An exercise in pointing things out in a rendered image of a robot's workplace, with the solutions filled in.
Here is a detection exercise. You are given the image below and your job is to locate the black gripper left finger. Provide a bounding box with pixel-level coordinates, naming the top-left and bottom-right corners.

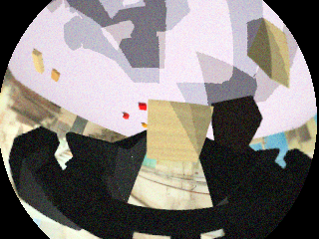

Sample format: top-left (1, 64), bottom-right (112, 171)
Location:
top-left (67, 130), bottom-right (148, 203)

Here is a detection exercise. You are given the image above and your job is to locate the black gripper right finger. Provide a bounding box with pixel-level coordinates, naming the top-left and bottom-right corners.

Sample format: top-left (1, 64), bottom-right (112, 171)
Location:
top-left (199, 137), bottom-right (280, 207)

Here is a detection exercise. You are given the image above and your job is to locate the small red block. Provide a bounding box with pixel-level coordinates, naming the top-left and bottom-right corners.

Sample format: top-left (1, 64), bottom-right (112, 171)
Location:
top-left (123, 113), bottom-right (129, 120)
top-left (139, 103), bottom-right (148, 111)

